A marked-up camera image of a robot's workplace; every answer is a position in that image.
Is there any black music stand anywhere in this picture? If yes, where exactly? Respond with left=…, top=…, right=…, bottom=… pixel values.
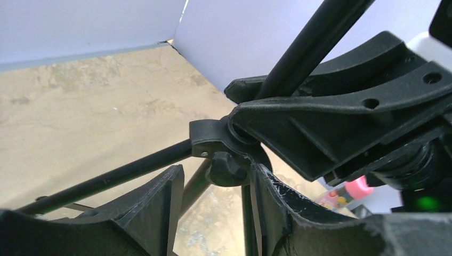
left=15, top=0, right=377, bottom=256

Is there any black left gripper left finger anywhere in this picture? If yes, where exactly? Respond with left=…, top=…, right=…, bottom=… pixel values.
left=1, top=165, right=184, bottom=255

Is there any pink round object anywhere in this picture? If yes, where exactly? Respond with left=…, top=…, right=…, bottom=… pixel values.
left=314, top=176, right=374, bottom=211

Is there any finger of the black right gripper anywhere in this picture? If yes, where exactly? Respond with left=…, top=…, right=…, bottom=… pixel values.
left=229, top=62, right=451, bottom=182
left=224, top=31, right=427, bottom=105

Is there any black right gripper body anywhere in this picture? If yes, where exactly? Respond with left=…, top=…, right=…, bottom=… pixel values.
left=323, top=123, right=451, bottom=188

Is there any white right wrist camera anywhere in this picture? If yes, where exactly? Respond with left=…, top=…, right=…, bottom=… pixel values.
left=407, top=0, right=451, bottom=71

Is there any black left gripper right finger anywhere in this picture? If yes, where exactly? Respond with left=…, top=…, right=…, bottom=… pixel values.
left=251, top=164, right=451, bottom=255

